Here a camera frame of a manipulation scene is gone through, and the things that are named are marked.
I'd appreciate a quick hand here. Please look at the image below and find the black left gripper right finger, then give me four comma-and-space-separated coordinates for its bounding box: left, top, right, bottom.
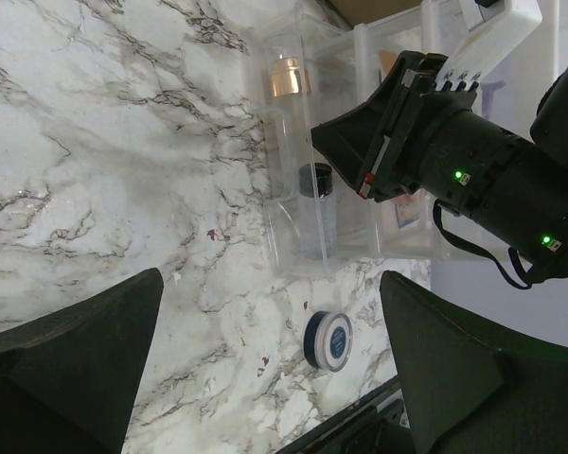
380, 271, 568, 453

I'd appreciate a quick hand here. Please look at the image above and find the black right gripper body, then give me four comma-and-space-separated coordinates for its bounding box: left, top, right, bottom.
359, 72, 514, 218

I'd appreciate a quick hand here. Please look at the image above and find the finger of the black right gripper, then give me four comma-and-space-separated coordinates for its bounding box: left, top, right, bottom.
311, 50, 448, 189

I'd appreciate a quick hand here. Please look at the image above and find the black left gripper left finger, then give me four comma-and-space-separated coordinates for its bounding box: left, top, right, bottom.
0, 269, 164, 453

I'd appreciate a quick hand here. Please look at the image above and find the gold cap lotion bottle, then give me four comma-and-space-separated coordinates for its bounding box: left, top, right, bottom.
269, 57, 311, 199

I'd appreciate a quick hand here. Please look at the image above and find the black cap clear bottle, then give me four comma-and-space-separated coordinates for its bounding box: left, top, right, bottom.
298, 163, 337, 260

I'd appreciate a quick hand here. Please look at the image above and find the white plastic drawer organizer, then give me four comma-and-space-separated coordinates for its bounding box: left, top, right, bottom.
324, 1, 563, 263

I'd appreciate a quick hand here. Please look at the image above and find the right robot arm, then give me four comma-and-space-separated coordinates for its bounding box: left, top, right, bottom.
311, 51, 568, 289

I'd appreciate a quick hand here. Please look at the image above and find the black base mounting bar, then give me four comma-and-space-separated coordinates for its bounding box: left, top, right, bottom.
278, 376, 416, 454

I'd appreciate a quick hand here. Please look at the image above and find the tan plastic toolbox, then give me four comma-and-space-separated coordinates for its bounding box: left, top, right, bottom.
327, 0, 421, 26

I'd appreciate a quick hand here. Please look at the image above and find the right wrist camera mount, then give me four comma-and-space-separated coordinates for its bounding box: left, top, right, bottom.
435, 1, 542, 91

